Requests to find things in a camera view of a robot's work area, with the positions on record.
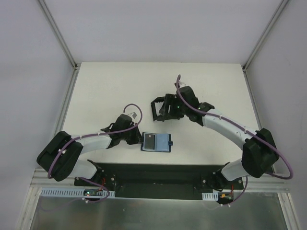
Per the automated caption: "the black card tray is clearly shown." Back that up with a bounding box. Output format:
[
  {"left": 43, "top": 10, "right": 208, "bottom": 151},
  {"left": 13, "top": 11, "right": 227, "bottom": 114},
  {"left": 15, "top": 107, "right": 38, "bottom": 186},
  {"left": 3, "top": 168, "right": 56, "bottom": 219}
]
[{"left": 151, "top": 94, "right": 185, "bottom": 122}]

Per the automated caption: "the black VIP credit card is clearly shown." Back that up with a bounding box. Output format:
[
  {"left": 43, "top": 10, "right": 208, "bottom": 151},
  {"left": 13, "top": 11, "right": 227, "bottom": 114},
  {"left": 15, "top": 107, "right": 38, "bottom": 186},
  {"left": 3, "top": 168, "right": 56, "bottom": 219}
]
[{"left": 143, "top": 134, "right": 155, "bottom": 150}]

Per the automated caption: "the blue leather card holder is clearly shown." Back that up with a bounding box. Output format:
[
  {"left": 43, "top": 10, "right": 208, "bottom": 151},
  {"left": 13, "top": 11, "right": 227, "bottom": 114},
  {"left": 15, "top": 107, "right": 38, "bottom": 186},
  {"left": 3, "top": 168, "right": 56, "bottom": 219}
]
[{"left": 141, "top": 132, "right": 173, "bottom": 152}]

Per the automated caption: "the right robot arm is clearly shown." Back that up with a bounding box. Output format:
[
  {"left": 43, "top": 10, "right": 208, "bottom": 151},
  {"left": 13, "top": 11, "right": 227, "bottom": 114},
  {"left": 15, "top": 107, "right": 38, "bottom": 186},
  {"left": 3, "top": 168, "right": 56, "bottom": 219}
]
[{"left": 152, "top": 86, "right": 279, "bottom": 190}]

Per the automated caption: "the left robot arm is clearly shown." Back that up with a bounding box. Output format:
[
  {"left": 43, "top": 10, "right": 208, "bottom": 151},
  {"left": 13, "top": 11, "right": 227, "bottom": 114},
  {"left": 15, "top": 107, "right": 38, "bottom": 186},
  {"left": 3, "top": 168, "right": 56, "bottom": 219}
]
[{"left": 36, "top": 112, "right": 142, "bottom": 186}]

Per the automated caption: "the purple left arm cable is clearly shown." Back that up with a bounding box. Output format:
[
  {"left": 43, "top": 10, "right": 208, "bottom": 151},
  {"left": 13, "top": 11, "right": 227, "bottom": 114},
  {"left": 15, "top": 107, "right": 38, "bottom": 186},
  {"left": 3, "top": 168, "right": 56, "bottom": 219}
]
[{"left": 39, "top": 103, "right": 144, "bottom": 213}]

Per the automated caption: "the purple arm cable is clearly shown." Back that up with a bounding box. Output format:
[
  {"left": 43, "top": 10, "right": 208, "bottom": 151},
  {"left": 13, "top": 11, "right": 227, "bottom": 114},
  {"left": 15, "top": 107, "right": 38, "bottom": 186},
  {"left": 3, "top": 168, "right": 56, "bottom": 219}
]
[
  {"left": 175, "top": 74, "right": 295, "bottom": 210},
  {"left": 39, "top": 103, "right": 144, "bottom": 213}
]

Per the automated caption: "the right white cable duct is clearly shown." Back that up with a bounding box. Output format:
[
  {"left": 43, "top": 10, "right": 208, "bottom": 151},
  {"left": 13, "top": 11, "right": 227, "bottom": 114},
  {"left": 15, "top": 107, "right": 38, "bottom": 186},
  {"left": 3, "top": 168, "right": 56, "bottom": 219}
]
[{"left": 201, "top": 192, "right": 219, "bottom": 201}]

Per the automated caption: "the white cable duct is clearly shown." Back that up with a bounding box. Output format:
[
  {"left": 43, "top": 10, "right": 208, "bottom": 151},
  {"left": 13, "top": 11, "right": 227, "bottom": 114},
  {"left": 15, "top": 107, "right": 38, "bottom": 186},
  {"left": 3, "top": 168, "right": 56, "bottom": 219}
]
[
  {"left": 41, "top": 188, "right": 116, "bottom": 198},
  {"left": 201, "top": 192, "right": 219, "bottom": 201}
]

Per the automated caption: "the left white cable duct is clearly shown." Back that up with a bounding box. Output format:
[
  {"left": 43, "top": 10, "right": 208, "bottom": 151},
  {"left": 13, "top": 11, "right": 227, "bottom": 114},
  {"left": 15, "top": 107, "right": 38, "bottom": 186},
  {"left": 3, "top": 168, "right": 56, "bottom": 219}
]
[{"left": 41, "top": 188, "right": 116, "bottom": 198}]

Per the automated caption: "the aluminium front rail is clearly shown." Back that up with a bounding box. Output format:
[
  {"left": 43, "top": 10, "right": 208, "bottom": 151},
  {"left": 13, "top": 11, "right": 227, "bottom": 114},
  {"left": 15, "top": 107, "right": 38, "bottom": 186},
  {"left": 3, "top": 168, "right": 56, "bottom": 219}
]
[{"left": 30, "top": 168, "right": 290, "bottom": 193}]

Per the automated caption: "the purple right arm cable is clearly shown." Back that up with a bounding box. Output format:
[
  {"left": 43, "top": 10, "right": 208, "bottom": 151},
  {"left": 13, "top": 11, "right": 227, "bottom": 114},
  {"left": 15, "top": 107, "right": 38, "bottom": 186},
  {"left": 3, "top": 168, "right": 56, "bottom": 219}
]
[{"left": 175, "top": 74, "right": 295, "bottom": 210}]

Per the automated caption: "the left aluminium frame post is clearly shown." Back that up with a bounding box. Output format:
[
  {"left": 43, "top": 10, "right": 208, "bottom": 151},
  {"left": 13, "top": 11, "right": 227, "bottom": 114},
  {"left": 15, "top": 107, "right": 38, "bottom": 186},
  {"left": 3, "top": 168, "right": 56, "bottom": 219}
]
[{"left": 36, "top": 0, "right": 78, "bottom": 69}]

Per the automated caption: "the aluminium frame post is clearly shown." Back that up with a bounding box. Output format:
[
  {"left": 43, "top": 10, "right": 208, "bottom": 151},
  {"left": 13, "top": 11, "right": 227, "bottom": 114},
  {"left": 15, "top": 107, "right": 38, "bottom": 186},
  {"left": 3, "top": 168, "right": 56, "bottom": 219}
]
[
  {"left": 242, "top": 0, "right": 291, "bottom": 72},
  {"left": 36, "top": 0, "right": 78, "bottom": 69}
]

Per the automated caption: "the right aluminium frame post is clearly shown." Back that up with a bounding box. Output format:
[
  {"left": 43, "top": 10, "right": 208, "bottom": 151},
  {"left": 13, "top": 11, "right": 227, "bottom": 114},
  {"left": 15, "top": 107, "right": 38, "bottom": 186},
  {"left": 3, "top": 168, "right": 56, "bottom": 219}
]
[{"left": 242, "top": 0, "right": 291, "bottom": 72}]

